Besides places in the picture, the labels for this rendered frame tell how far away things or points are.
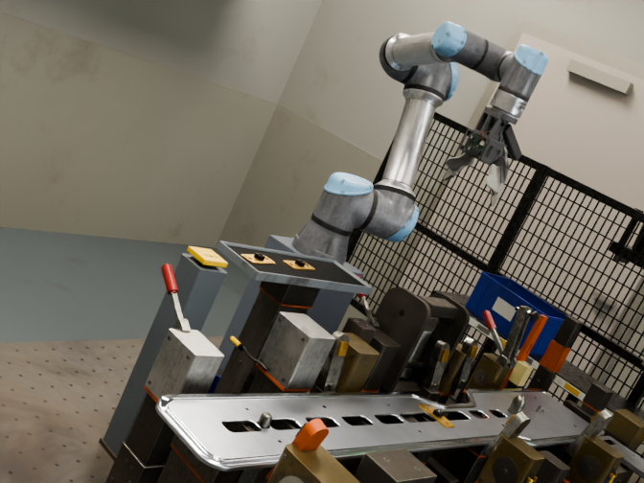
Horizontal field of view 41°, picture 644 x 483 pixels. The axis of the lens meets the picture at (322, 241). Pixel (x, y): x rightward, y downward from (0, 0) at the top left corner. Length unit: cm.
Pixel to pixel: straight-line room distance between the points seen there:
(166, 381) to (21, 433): 38
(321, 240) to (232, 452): 97
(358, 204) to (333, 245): 13
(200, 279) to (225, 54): 381
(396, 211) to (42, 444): 106
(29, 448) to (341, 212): 97
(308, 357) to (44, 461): 53
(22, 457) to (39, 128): 320
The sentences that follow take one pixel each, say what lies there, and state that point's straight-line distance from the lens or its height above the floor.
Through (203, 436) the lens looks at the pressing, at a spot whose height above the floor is 100.
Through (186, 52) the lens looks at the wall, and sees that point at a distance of 516.
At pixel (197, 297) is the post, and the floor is 108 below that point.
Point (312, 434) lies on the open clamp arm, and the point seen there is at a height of 109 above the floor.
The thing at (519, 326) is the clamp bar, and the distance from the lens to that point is 230.
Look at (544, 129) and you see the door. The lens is 480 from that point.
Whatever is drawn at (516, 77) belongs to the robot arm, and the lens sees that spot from 196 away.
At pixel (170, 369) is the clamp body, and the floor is 100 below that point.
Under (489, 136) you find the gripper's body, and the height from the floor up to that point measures 158.
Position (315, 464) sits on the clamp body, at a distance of 130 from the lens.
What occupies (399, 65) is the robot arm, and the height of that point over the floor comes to 164.
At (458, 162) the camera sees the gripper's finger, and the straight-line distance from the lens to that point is 203.
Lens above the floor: 163
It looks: 12 degrees down
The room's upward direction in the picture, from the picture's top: 25 degrees clockwise
